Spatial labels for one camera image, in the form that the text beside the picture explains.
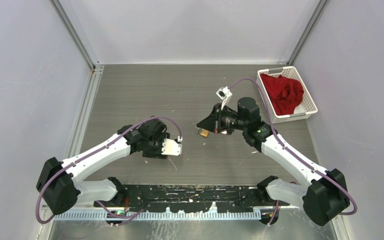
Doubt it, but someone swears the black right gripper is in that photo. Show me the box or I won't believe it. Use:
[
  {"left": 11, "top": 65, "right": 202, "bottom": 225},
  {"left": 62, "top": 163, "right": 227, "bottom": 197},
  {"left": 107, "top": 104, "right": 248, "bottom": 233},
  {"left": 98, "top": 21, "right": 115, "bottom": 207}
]
[{"left": 197, "top": 102, "right": 248, "bottom": 134}]

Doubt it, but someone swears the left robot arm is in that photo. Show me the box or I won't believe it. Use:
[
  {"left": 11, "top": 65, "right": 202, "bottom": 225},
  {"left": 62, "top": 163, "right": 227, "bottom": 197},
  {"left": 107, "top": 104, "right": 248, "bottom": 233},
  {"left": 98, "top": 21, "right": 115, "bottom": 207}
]
[{"left": 36, "top": 116, "right": 183, "bottom": 216}]

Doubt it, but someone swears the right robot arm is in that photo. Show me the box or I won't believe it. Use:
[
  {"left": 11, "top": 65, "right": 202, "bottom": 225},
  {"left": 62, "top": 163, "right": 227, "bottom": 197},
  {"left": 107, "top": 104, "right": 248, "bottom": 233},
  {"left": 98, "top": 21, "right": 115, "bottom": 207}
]
[{"left": 196, "top": 97, "right": 351, "bottom": 226}]

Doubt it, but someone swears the small brass padlock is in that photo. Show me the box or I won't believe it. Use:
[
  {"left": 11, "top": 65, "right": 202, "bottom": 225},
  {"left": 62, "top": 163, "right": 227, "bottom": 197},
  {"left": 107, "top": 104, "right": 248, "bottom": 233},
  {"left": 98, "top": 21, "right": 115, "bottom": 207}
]
[{"left": 197, "top": 128, "right": 210, "bottom": 138}]

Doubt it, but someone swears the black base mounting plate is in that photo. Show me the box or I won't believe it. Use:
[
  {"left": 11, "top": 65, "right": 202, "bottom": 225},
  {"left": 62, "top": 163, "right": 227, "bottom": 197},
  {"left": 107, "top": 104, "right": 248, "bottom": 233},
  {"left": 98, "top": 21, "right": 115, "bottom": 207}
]
[{"left": 103, "top": 184, "right": 276, "bottom": 213}]

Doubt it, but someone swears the white perforated plastic basket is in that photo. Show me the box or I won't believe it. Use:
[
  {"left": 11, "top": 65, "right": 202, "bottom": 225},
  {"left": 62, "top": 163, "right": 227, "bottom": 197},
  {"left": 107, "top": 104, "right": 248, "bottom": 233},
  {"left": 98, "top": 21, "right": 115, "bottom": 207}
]
[{"left": 256, "top": 66, "right": 318, "bottom": 123}]

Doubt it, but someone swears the red cloth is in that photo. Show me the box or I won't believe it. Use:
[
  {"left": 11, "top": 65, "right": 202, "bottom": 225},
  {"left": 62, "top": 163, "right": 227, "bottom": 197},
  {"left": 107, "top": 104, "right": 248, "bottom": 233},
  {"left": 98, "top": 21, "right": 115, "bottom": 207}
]
[{"left": 260, "top": 73, "right": 304, "bottom": 116}]

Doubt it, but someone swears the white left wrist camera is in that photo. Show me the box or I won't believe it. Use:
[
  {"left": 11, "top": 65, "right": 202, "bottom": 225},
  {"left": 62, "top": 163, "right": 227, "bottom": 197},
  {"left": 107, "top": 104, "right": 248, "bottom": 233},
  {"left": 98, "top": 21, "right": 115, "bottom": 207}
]
[{"left": 161, "top": 138, "right": 183, "bottom": 156}]

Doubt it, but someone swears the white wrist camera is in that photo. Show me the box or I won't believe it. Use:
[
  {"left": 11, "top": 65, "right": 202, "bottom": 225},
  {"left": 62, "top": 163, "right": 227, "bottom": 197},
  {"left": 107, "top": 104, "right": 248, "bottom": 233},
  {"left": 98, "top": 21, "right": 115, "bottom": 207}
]
[
  {"left": 216, "top": 86, "right": 233, "bottom": 110},
  {"left": 161, "top": 138, "right": 183, "bottom": 156}
]

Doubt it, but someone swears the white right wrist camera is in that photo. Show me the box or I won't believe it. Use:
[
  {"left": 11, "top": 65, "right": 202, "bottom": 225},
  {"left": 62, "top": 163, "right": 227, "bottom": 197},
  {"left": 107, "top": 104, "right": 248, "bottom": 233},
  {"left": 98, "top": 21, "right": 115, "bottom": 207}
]
[{"left": 216, "top": 86, "right": 233, "bottom": 110}]

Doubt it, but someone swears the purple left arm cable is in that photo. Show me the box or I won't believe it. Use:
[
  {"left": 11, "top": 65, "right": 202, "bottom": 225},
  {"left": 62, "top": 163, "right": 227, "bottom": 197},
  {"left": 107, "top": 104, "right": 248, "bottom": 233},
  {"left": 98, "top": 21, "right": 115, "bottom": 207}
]
[{"left": 35, "top": 115, "right": 184, "bottom": 228}]

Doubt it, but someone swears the aluminium front rail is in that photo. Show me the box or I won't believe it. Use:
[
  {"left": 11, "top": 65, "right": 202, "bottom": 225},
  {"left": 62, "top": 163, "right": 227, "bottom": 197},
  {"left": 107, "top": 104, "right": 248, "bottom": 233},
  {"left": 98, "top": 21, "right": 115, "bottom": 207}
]
[{"left": 57, "top": 200, "right": 294, "bottom": 223}]

